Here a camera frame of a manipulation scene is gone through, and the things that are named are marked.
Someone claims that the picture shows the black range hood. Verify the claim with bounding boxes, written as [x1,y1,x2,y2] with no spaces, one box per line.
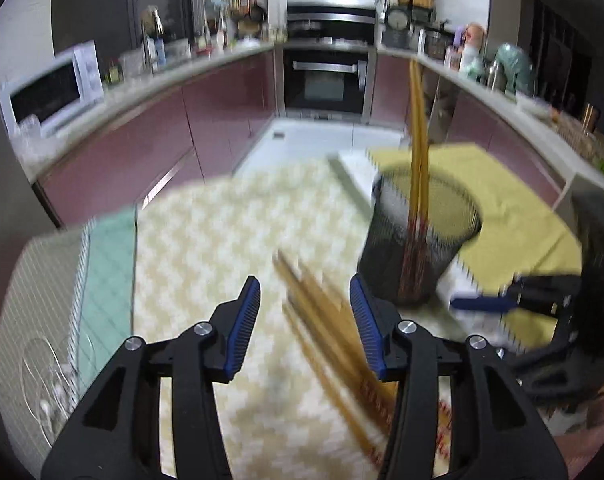
[287,2,378,43]

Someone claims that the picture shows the built-in black oven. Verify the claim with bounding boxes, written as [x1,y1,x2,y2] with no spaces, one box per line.
[282,45,375,116]

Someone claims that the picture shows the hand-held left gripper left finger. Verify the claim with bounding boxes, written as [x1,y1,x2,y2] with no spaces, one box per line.
[41,275,261,480]

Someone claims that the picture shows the patterned-end wooden chopstick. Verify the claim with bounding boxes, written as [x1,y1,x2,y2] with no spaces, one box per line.
[411,60,433,306]
[399,59,423,306]

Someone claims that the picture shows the hanging utensil rack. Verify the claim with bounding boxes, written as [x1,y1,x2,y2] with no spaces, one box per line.
[207,0,270,41]

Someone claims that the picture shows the black mesh utensil holder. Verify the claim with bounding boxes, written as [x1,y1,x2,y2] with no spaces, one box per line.
[357,170,483,308]

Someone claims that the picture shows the clear plastic measuring cup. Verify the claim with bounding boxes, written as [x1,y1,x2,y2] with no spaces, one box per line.
[119,50,147,81]

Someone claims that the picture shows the white microwave oven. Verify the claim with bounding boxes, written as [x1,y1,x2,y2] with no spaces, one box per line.
[0,42,105,138]

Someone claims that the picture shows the steel kitchen faucet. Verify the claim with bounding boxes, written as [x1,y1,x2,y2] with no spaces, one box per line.
[142,7,165,68]

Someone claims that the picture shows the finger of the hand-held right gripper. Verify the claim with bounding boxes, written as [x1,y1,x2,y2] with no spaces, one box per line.
[511,274,583,295]
[451,292,575,317]

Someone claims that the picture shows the patchwork patterned tablecloth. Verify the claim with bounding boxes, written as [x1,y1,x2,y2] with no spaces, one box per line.
[0,157,533,480]

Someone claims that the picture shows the person's right forearm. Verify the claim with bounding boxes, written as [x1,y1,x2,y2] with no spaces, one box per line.
[557,367,604,480]

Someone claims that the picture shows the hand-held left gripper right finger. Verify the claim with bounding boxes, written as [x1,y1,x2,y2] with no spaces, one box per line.
[349,273,568,480]

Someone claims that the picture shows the white wired earphones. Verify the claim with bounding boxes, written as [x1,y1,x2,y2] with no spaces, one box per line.
[19,335,90,456]

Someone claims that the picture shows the yellow checked cloth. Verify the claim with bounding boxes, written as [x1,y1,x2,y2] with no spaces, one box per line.
[369,142,583,351]

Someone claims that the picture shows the bunch of wooden chopsticks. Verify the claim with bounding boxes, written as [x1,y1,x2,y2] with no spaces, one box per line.
[272,250,455,480]

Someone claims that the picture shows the pink base cabinet run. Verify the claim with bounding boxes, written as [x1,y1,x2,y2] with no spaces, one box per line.
[34,50,278,228]
[369,55,568,211]

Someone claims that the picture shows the dark kitchen window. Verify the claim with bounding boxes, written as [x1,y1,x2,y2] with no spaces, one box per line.
[52,0,193,56]

